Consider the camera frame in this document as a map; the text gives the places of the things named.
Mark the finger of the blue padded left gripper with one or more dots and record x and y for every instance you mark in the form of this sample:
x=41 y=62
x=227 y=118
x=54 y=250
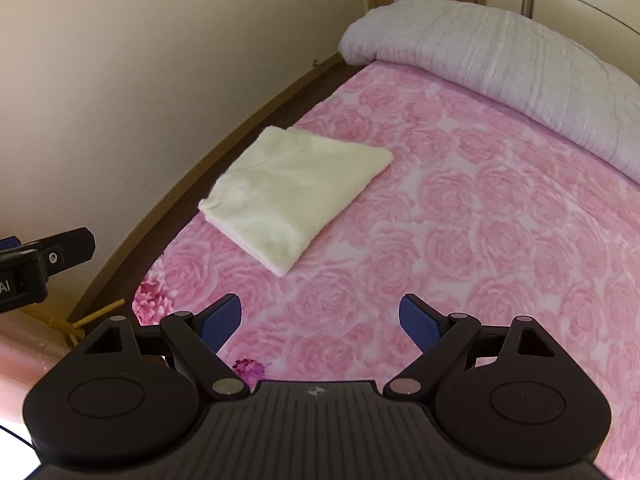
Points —
x=9 y=243

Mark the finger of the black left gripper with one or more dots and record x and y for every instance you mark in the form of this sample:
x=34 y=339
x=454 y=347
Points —
x=63 y=251

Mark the cream knitted sweater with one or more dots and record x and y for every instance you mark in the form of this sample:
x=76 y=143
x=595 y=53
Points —
x=285 y=188

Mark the wooden bed frame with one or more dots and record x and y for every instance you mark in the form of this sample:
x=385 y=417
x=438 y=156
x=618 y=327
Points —
x=123 y=272

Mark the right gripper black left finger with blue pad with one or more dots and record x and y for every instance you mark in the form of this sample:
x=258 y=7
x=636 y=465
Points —
x=174 y=360

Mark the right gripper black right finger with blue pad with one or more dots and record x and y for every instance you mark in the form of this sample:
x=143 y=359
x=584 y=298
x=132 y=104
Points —
x=463 y=359

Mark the pink rose pattern blanket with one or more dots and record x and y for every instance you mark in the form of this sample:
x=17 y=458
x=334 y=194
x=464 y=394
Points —
x=481 y=211

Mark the grey white ribbed duvet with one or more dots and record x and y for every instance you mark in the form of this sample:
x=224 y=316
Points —
x=512 y=60

